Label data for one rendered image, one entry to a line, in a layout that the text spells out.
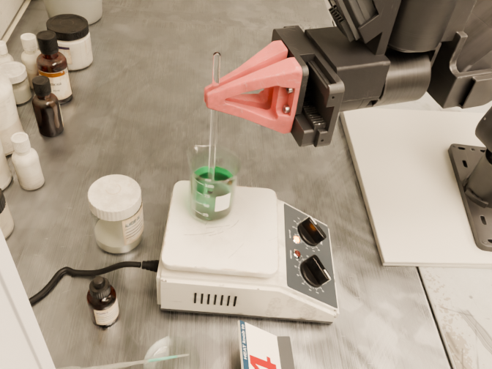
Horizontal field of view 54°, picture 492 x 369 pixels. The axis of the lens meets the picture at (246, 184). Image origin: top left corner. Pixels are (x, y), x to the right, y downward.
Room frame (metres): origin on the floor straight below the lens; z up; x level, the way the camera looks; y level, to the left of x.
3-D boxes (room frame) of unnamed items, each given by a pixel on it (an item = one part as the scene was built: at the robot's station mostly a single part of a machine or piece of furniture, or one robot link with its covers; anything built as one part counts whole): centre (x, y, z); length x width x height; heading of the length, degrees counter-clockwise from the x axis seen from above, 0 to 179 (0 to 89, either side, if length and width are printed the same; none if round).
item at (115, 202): (0.36, 0.15, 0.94); 0.06 x 0.06 x 0.08
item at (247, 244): (0.34, 0.02, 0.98); 0.12 x 0.12 x 0.01; 5
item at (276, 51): (0.35, 0.00, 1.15); 0.09 x 0.07 x 0.07; 115
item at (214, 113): (0.34, 0.04, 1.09); 0.01 x 0.01 x 0.20
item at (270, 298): (0.34, -0.01, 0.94); 0.22 x 0.13 x 0.08; 95
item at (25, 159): (0.43, 0.28, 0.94); 0.03 x 0.03 x 0.08
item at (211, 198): (0.36, 0.04, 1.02); 0.06 x 0.05 x 0.08; 63
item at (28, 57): (0.64, 0.36, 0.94); 0.03 x 0.03 x 0.09
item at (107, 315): (0.26, 0.13, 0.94); 0.03 x 0.03 x 0.07
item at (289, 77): (0.36, 0.01, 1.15); 0.09 x 0.07 x 0.07; 115
